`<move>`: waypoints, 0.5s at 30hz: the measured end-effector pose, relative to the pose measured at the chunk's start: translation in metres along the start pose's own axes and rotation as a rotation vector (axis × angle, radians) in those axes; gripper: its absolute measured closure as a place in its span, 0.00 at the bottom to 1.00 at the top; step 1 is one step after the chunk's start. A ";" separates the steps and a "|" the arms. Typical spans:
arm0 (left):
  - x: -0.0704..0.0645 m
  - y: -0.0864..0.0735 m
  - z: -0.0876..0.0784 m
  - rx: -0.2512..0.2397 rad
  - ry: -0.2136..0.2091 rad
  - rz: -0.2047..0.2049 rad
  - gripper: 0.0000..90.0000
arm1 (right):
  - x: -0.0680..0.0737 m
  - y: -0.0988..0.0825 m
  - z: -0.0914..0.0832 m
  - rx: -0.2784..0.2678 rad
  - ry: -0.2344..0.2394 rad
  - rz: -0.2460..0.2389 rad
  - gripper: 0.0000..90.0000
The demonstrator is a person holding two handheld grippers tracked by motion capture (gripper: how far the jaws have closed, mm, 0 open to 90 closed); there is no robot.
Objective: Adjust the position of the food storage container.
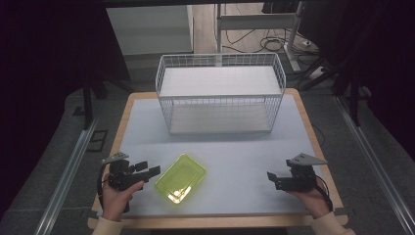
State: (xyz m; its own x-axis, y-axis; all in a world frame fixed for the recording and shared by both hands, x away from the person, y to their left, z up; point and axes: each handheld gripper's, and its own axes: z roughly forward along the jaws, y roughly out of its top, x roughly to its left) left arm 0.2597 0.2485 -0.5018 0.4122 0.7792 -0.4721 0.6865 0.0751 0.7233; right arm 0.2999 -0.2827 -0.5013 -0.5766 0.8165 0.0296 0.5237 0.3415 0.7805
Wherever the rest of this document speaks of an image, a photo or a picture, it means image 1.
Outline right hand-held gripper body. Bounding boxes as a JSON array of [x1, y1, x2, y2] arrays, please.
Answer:
[[274, 152, 328, 193]]

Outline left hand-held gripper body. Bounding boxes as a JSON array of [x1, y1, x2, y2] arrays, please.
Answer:
[[101, 151, 151, 192]]

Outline green plastic tray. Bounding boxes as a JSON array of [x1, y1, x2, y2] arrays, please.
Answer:
[[154, 153, 208, 206]]

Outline white wire shelf rack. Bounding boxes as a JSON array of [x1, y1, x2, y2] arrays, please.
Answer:
[[155, 52, 288, 136]]

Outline person's left hand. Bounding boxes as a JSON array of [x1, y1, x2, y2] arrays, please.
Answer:
[[101, 173, 145, 223]]

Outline person's right hand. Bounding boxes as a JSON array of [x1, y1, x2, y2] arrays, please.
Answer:
[[287, 177, 331, 219]]

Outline grey table mat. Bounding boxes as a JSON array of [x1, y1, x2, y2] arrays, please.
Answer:
[[112, 93, 329, 218]]

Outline black stand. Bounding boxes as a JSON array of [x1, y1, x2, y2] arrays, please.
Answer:
[[81, 74, 109, 131], [331, 58, 373, 127]]

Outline white power strip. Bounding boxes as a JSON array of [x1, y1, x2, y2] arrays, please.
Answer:
[[307, 66, 327, 81]]

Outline white cabinet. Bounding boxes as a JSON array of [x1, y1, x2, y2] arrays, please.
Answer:
[[106, 4, 195, 57]]

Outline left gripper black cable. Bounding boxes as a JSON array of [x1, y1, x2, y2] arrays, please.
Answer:
[[96, 163, 111, 210]]

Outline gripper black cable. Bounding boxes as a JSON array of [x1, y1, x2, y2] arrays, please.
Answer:
[[313, 174, 335, 212], [96, 163, 111, 210]]

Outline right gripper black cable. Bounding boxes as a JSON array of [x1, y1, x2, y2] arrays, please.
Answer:
[[313, 174, 335, 212]]

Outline aluminium rail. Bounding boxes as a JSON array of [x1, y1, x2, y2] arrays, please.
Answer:
[[336, 96, 415, 235], [33, 117, 99, 235]]

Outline black floor cables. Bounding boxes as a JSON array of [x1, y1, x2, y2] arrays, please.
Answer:
[[223, 27, 322, 67]]

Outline white metal desk frame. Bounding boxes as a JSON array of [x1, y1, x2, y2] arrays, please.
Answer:
[[214, 1, 306, 73]]

